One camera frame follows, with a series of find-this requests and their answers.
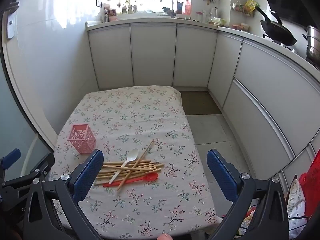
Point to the red bottle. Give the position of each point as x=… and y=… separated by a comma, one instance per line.
x=188, y=6

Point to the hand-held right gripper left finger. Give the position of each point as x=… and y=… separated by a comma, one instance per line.
x=87, y=175

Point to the wall rack with packets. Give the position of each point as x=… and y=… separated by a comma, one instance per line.
x=243, y=8

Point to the white base cabinet under stove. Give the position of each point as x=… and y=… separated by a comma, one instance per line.
x=262, y=92

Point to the chrome kitchen faucet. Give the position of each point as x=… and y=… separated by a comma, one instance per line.
x=168, y=3

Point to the clear plastic bottle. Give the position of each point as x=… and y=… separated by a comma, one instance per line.
x=213, y=13

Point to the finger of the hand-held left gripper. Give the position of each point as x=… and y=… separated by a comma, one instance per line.
x=41, y=163
x=11, y=156

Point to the white base cabinet under window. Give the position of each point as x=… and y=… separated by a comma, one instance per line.
x=152, y=55

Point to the dark dispenser bottle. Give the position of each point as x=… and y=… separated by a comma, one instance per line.
x=179, y=7

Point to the group of wooden chopsticks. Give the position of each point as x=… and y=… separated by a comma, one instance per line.
x=140, y=167

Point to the floral tablecloth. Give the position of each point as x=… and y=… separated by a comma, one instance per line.
x=140, y=110

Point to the white plastic spoon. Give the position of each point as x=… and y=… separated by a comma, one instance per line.
x=131, y=155

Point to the grey metal wall bracket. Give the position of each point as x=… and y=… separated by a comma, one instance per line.
x=11, y=22

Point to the white kitchen countertop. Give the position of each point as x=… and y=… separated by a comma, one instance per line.
x=230, y=30

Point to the small potted plant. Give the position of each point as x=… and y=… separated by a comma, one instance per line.
x=128, y=5

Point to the red plastic spoon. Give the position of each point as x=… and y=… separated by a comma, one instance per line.
x=150, y=177

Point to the white printed bag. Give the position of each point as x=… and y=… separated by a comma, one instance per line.
x=296, y=202

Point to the black hook rack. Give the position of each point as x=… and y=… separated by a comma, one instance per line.
x=98, y=3

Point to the pink perforated utensil holder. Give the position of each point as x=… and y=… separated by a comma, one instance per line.
x=82, y=140

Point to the brown floor mat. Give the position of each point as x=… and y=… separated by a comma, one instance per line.
x=200, y=102

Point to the black wok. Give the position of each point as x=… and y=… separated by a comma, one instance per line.
x=277, y=32

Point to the stainless steel pot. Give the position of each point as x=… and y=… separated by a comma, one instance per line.
x=313, y=42

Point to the green plastic bag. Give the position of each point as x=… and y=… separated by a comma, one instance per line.
x=217, y=21

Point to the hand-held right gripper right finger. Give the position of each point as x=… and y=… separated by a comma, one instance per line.
x=221, y=175

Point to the red plastic bag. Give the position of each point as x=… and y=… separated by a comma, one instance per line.
x=311, y=180

